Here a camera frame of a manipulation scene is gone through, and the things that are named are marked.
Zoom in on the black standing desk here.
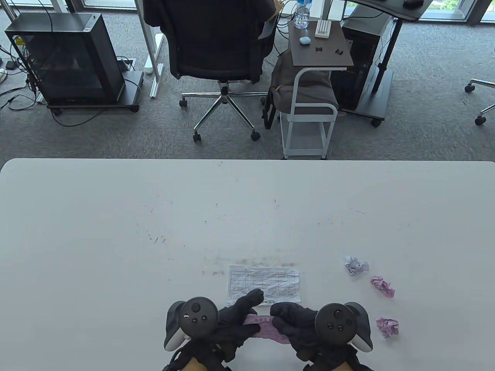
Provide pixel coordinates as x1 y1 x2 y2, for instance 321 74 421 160
340 0 434 127

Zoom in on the black rolling platform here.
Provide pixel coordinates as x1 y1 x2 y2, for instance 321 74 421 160
46 71 144 116

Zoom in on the black cable bundle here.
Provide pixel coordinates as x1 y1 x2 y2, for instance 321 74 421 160
0 41 48 112

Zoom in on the white paper invoice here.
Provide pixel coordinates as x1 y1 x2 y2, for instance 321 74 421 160
226 265 302 308
344 256 370 276

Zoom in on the person's left hand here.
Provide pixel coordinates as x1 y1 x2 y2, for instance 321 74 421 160
162 289 265 371

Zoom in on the black floor cable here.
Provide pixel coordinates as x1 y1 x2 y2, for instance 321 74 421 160
49 104 116 127

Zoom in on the white desk leg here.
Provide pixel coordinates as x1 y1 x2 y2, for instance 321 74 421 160
134 0 165 98

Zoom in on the black office chair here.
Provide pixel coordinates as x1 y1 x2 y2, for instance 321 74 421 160
143 0 280 142

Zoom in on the silver chair base with casters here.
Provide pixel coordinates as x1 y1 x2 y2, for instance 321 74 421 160
464 78 495 126

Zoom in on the grey backpack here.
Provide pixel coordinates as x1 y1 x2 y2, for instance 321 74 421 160
262 50 340 130

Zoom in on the clear plastic water bottle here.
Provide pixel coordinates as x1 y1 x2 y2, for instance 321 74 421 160
294 0 312 29

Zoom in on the pink paper invoice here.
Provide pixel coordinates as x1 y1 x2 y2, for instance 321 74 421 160
244 314 290 344
377 317 399 337
371 276 395 298

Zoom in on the black glass computer tower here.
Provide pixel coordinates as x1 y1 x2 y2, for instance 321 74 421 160
5 13 126 105

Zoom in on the white side table brown top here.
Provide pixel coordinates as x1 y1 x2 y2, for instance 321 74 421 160
280 20 354 160

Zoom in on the grey hand controller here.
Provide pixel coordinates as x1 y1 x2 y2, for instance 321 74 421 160
315 302 374 352
164 297 219 351

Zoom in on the person's right hand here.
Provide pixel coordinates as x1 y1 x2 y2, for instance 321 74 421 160
270 302 375 371

